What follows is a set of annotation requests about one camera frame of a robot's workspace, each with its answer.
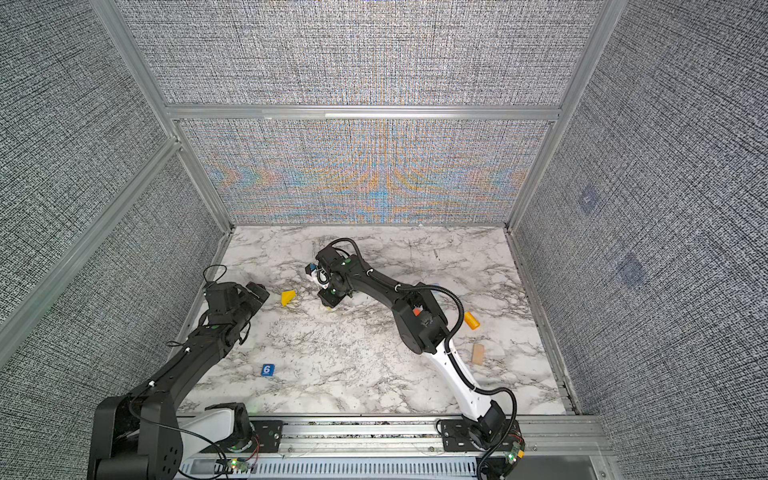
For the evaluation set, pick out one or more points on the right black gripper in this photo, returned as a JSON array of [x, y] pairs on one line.
[[327, 300]]

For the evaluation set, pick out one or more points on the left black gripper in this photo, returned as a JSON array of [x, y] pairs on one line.
[[258, 291]]

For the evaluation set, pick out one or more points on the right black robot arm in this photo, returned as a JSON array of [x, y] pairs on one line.
[[424, 329]]

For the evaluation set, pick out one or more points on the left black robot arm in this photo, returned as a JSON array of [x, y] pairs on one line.
[[138, 436]]

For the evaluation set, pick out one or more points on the yellow wedge block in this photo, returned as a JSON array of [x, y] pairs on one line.
[[287, 297]]

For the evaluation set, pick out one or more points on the orange cylinder block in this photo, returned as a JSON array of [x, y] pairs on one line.
[[471, 321]]

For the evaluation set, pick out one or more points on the natural wood plank block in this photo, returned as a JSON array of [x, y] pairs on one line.
[[478, 354]]

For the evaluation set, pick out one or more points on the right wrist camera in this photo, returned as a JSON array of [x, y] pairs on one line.
[[317, 274]]

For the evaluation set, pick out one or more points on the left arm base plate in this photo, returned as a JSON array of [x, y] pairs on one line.
[[267, 435]]

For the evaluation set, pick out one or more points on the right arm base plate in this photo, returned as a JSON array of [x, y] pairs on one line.
[[455, 437]]

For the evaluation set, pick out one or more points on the aluminium enclosure frame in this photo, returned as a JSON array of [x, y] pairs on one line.
[[142, 141]]

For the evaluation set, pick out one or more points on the aluminium front rail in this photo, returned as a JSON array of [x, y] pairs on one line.
[[409, 447]]

